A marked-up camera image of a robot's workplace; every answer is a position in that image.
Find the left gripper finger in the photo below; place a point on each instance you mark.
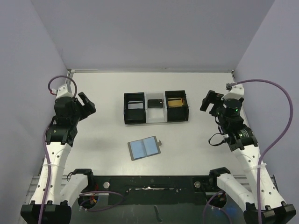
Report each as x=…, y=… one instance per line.
x=89, y=108
x=84, y=98

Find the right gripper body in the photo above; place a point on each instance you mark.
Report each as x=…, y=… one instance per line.
x=210, y=102

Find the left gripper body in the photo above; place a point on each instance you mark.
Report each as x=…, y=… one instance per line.
x=74, y=117

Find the black white sorting tray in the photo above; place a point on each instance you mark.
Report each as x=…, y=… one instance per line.
x=155, y=115

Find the white lion VIP card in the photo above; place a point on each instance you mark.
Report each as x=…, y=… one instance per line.
x=135, y=105

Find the grey card holder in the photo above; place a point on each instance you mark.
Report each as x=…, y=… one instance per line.
x=143, y=148

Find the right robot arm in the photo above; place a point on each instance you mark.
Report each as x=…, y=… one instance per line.
x=263, y=202

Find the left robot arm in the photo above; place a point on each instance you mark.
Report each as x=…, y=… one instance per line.
x=51, y=202

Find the gold card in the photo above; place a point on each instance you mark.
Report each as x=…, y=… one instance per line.
x=175, y=102

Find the black card in tray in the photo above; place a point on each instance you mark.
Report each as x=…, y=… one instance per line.
x=155, y=103

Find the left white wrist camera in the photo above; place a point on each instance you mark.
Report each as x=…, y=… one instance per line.
x=62, y=91

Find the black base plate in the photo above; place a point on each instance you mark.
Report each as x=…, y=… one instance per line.
x=150, y=190

